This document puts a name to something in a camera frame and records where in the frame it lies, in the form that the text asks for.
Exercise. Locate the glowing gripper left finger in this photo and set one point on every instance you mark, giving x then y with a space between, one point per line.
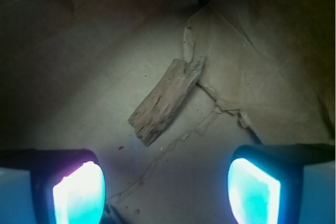
51 186

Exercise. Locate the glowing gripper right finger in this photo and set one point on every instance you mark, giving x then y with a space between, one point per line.
282 183

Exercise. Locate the brown wood chip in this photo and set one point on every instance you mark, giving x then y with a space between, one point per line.
157 110

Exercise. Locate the brown paper bag bin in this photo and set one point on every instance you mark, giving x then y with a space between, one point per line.
73 72

